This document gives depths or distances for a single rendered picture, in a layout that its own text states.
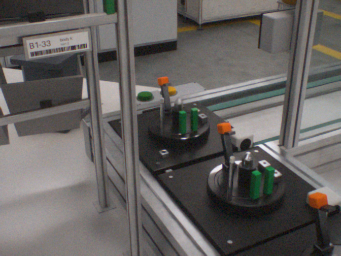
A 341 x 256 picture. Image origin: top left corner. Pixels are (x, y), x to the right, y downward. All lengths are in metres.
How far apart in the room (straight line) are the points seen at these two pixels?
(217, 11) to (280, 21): 4.38
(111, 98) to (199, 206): 0.73
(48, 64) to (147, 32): 3.14
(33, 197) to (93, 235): 0.19
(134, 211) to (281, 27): 0.44
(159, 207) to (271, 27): 0.40
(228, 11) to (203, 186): 4.57
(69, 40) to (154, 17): 3.70
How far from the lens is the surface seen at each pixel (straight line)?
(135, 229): 0.82
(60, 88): 0.80
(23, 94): 0.80
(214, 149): 0.97
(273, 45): 0.91
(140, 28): 4.28
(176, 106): 0.99
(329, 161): 1.14
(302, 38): 0.91
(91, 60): 0.83
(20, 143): 1.27
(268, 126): 1.19
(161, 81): 1.04
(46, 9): 0.66
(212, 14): 5.25
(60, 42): 0.62
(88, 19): 0.63
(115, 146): 1.01
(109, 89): 1.53
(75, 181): 1.08
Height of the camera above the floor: 1.47
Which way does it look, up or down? 29 degrees down
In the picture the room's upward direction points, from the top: straight up
